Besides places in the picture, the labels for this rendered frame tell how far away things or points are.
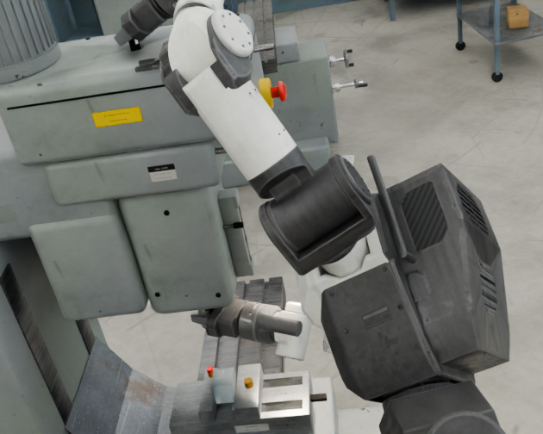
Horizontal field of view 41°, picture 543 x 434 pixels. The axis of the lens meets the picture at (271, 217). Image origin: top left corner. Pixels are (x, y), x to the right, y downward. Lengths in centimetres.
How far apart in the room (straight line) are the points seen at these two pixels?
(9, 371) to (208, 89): 86
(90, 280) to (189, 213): 27
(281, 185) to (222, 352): 112
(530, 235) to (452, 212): 293
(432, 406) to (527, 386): 216
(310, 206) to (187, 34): 30
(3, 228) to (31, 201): 10
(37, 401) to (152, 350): 196
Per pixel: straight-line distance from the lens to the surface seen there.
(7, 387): 170
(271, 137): 104
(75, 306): 165
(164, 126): 136
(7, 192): 153
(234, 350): 214
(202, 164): 139
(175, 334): 370
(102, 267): 156
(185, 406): 192
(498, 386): 322
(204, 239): 151
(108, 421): 198
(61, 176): 147
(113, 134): 138
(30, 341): 172
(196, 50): 108
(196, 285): 158
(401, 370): 112
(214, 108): 104
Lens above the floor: 231
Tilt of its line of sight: 32 degrees down
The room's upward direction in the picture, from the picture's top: 11 degrees counter-clockwise
